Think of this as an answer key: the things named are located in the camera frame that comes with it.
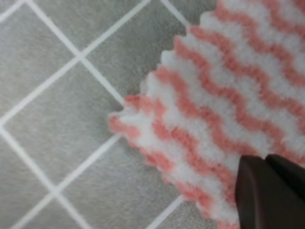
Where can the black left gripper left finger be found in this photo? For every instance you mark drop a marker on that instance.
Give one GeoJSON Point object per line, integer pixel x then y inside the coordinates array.
{"type": "Point", "coordinates": [249, 197]}

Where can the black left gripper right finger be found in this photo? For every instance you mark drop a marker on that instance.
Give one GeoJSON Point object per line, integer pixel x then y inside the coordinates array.
{"type": "Point", "coordinates": [285, 183]}

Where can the pink white wavy towel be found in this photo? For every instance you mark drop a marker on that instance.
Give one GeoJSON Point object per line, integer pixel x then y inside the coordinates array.
{"type": "Point", "coordinates": [233, 85]}

